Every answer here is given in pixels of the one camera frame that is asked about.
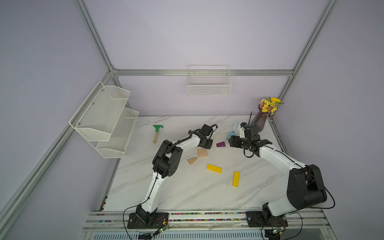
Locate purple block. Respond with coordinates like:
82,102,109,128
216,142,226,148

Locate wooden triangle block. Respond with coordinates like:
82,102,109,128
188,157,198,165

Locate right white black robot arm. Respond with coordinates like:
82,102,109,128
228,123,328,218

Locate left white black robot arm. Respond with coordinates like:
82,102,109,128
135,124,218,225

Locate light blue toy fork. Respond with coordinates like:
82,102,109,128
226,121,238,141

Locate dark glass vase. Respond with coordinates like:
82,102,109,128
250,104,269,133

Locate yellow block flat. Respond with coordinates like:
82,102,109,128
207,164,222,174

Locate yellow block upright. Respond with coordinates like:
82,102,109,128
232,171,240,188

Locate yellow artificial flowers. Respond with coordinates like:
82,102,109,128
259,97,284,114

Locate white two-tier mesh shelf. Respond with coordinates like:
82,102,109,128
69,82,139,159

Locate green rake wooden handle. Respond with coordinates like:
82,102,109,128
153,125,164,144

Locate white wire wall basket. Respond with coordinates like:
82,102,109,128
187,65,232,97

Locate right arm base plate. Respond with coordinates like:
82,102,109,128
246,211,288,228

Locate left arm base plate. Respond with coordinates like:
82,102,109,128
126,213,169,229

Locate aluminium front rail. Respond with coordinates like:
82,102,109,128
80,209,337,240

